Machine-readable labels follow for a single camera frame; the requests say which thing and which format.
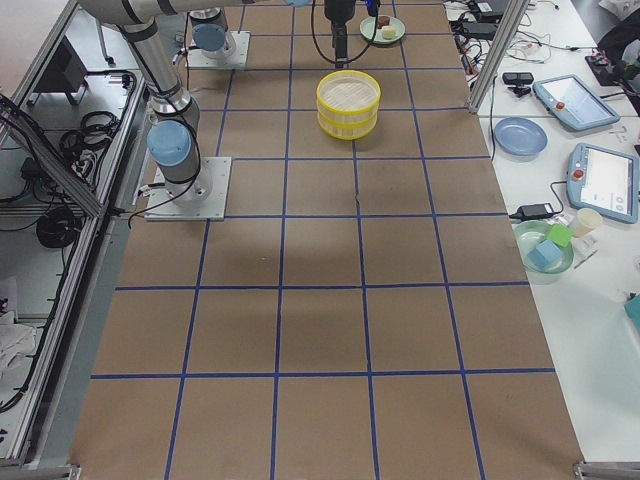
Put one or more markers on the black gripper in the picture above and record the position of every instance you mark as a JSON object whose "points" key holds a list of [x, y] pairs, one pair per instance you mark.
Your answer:
{"points": [[337, 12]]}

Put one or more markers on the brown bun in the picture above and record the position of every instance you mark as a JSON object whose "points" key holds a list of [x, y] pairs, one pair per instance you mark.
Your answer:
{"points": [[382, 21]]}

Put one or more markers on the light green plate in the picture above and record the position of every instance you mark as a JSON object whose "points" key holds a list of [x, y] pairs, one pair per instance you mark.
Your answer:
{"points": [[369, 30]]}

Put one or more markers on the cream paper cup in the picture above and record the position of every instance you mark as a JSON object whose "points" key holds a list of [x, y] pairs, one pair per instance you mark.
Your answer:
{"points": [[585, 221]]}

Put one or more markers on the yellow steamer layer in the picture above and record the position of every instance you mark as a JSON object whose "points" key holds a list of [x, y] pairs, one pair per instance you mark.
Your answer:
{"points": [[348, 95], [346, 131]]}

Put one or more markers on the teach pendant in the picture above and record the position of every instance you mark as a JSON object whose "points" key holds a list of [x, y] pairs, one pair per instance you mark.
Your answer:
{"points": [[573, 103], [604, 180]]}

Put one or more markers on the upper teach pendant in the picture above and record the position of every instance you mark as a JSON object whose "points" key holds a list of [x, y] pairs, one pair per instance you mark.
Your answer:
{"points": [[573, 103]]}

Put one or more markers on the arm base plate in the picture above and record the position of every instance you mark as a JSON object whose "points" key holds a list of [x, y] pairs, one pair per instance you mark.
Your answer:
{"points": [[205, 199], [219, 51]]}

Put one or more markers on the black power adapter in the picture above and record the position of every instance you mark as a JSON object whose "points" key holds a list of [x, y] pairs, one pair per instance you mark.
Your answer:
{"points": [[538, 211]]}

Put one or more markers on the black webcam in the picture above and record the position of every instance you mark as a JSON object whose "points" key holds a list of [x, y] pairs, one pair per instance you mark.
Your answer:
{"points": [[518, 83]]}

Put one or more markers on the cream white bun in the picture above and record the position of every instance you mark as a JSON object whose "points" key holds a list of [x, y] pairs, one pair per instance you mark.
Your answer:
{"points": [[388, 33]]}

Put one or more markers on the blue plate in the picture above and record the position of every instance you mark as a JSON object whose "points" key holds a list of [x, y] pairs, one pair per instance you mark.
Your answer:
{"points": [[520, 137]]}

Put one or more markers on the blue foam cube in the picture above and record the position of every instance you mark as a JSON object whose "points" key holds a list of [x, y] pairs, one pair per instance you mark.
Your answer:
{"points": [[544, 256]]}

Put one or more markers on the green transparent bowl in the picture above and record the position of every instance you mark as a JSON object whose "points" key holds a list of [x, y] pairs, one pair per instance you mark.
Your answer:
{"points": [[528, 234]]}

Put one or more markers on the lower teach pendant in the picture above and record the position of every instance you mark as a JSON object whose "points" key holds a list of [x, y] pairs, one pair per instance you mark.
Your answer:
{"points": [[604, 180]]}

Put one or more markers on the green foam cube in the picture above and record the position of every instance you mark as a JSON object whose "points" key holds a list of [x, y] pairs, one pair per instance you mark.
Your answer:
{"points": [[560, 235]]}

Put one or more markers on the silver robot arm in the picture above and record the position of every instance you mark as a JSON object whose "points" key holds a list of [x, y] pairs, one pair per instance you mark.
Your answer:
{"points": [[172, 141], [212, 20]]}

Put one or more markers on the aluminium frame post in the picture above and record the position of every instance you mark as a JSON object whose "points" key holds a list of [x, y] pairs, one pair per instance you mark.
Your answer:
{"points": [[506, 30]]}

